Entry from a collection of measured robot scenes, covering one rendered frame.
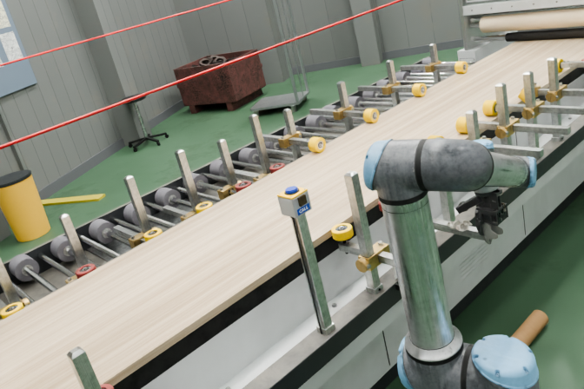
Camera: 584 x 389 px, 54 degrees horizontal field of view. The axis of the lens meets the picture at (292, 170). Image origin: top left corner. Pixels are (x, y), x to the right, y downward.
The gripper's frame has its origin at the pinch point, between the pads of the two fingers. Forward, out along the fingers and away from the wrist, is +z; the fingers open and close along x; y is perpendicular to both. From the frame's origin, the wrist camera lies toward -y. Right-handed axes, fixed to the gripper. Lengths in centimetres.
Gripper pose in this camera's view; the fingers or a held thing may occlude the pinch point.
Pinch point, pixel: (487, 240)
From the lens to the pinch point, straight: 210.9
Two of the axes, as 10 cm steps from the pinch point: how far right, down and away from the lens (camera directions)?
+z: 2.4, 9.2, 3.2
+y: 6.5, 0.9, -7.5
